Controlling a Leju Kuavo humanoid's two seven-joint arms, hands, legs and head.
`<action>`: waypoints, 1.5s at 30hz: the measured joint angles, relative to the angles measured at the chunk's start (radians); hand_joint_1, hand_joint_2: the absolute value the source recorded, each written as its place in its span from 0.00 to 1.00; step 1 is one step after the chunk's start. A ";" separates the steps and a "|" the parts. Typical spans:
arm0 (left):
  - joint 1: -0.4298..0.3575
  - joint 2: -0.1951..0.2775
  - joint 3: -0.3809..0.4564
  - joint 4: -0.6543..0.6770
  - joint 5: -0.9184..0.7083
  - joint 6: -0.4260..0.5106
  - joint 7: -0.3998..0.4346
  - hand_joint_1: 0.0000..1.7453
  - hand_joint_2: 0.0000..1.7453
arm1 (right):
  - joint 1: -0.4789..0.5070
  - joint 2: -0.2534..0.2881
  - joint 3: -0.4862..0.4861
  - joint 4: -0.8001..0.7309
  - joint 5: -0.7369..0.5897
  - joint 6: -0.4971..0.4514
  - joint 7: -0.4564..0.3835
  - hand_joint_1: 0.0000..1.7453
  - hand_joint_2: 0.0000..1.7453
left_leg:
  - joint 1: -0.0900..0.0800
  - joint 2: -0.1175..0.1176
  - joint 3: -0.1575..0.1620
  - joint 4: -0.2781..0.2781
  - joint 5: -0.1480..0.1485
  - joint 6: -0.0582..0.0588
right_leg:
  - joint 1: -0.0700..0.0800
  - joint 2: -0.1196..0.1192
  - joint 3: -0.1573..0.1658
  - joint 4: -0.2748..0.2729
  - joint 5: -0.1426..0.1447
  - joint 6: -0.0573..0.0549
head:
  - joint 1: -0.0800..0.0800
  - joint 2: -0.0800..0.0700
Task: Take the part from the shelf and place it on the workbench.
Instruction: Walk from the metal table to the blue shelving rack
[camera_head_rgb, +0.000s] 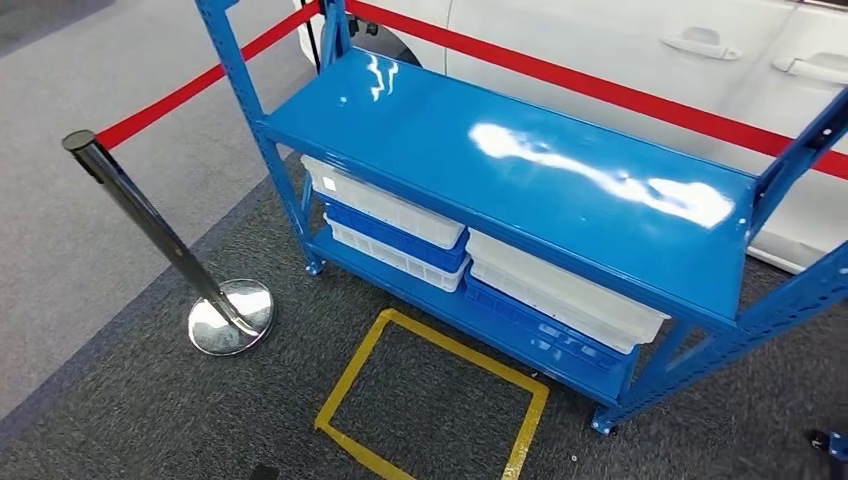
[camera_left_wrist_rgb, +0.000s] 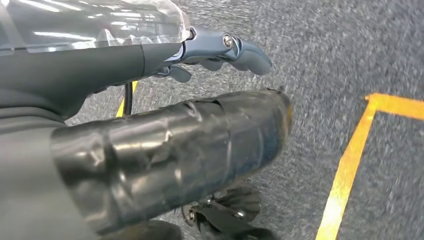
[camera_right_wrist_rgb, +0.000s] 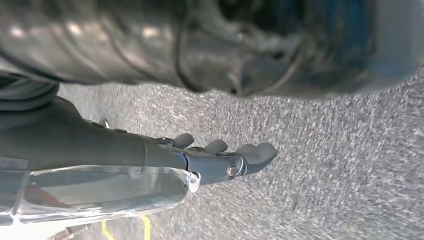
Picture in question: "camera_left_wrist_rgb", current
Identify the yellow floor tape square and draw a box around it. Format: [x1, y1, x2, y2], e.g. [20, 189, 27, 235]
[315, 93, 424, 240]
[114, 80, 139, 119]

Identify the black robot foot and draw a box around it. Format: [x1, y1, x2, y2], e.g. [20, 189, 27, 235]
[99, 184, 283, 240]

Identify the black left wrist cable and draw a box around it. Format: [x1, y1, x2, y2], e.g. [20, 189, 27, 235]
[123, 82, 134, 117]

